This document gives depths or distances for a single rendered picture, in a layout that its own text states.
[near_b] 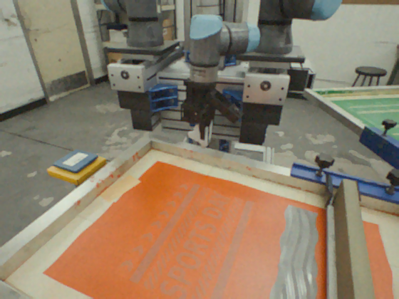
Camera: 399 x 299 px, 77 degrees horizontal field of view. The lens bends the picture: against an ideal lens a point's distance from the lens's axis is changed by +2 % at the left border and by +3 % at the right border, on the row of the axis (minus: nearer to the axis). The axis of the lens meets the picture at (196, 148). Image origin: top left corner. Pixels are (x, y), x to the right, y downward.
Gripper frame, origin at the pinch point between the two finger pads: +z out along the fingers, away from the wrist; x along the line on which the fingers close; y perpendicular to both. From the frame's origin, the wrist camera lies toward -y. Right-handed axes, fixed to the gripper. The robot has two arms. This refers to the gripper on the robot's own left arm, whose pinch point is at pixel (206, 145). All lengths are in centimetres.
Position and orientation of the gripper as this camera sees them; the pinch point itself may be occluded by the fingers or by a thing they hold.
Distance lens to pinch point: 77.1
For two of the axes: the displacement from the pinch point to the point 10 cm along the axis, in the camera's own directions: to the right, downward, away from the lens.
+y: -9.2, -2.4, 3.2
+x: -4.0, 4.8, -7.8
